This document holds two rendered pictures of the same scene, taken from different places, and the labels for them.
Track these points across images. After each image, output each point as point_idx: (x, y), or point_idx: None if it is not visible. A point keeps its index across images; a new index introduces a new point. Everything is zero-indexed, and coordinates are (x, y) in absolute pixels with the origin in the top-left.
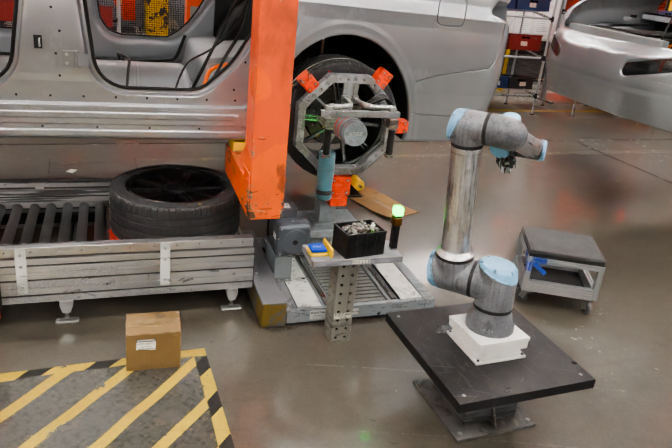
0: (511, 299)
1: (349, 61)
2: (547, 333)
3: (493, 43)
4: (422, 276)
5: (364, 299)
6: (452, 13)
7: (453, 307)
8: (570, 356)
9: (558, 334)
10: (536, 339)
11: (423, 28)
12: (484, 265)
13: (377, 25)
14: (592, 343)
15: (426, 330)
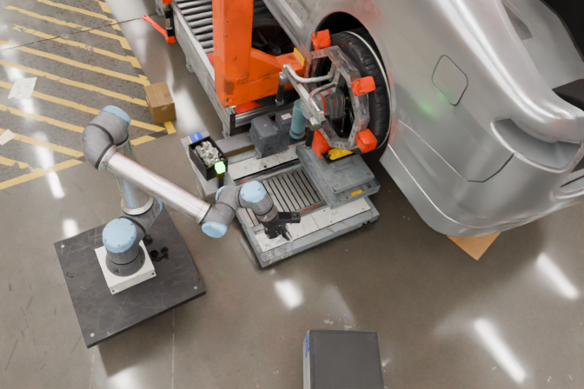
0: (109, 254)
1: (357, 49)
2: (254, 371)
3: (483, 161)
4: (325, 261)
5: (250, 210)
6: (448, 82)
7: (181, 247)
8: (217, 385)
9: (255, 382)
10: (140, 308)
11: (418, 73)
12: (113, 220)
13: (382, 35)
14: None
15: None
